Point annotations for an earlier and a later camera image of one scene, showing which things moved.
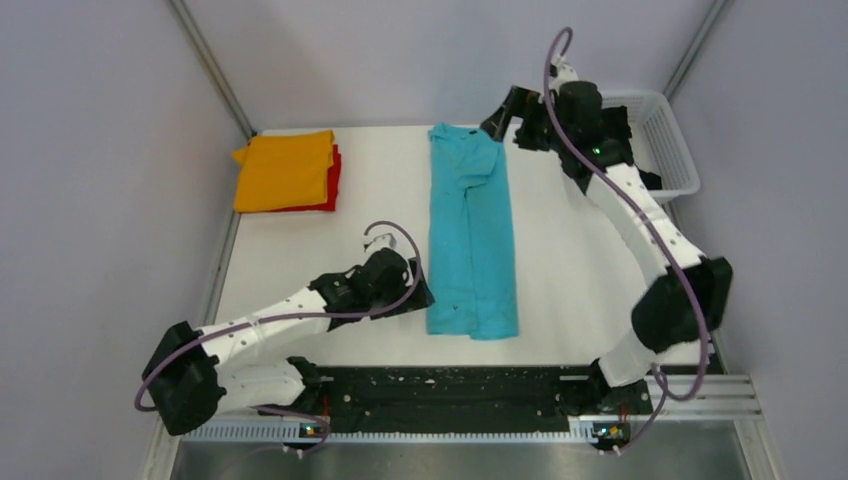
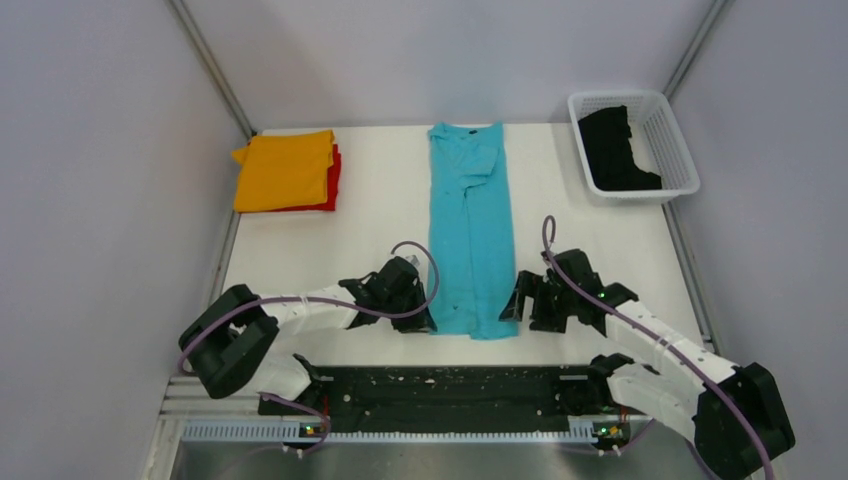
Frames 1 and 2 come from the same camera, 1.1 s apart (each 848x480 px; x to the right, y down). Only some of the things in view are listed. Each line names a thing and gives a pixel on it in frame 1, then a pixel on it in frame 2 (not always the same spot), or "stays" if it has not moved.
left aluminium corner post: x=213 y=67 stays
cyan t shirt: x=472 y=283 stays
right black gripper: x=517 y=104 -> x=533 y=285
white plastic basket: x=657 y=143 stays
